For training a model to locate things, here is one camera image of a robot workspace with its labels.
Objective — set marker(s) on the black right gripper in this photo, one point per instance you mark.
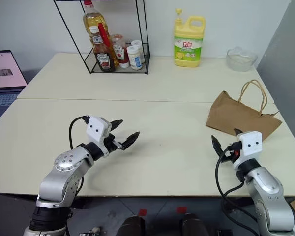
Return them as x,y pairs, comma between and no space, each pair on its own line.
229,155

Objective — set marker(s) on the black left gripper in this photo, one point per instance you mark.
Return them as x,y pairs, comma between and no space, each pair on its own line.
110,145

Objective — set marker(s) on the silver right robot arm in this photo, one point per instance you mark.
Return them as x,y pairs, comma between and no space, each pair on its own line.
268,191

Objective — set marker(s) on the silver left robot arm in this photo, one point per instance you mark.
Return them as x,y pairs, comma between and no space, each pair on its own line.
64,177

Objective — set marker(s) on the brown paper bag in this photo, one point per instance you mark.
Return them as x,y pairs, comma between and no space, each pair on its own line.
231,115

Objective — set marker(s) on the white seasoning jar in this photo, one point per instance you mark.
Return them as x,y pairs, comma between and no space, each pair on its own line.
137,43
135,60

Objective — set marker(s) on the glass ketchup bottle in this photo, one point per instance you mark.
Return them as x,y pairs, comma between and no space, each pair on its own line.
103,61

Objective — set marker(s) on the red squeeze ketchup bottle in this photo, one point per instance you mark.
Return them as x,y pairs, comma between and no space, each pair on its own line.
120,54

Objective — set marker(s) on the clear glass bowl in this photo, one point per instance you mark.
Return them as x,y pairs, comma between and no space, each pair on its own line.
241,61

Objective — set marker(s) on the red tape square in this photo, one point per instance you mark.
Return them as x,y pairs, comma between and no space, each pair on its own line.
182,210
143,212

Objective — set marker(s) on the dark rounded shape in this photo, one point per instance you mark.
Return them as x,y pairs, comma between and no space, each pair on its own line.
194,226
131,227

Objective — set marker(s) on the yellow detergent bottle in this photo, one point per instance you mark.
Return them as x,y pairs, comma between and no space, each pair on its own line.
188,49

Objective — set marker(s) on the cooking oil bottle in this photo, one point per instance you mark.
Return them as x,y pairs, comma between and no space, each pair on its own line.
93,20

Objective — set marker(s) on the open laptop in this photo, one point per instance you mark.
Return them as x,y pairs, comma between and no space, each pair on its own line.
5,73

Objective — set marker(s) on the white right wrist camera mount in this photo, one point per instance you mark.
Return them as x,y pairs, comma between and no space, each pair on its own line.
250,143

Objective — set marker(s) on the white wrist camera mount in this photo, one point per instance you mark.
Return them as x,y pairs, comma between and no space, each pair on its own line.
250,143
96,129

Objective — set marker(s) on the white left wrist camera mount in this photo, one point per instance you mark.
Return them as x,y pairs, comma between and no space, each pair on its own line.
96,129

